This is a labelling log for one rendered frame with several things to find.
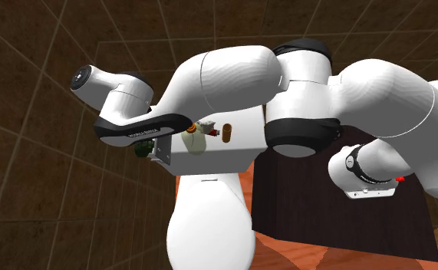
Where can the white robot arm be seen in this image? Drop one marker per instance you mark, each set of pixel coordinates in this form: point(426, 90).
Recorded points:
point(237, 78)

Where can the brown cylinder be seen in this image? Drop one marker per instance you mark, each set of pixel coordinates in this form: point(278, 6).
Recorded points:
point(226, 133)

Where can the white and red figure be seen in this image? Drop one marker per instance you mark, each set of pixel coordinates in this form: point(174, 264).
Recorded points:
point(206, 127)

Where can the pale beige round vase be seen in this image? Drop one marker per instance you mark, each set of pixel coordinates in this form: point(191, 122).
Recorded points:
point(195, 144)

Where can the orange striped round object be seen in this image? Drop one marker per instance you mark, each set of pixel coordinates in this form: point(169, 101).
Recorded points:
point(191, 129)

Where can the dark green knobbly object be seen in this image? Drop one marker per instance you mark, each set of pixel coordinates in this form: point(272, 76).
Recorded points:
point(144, 149)

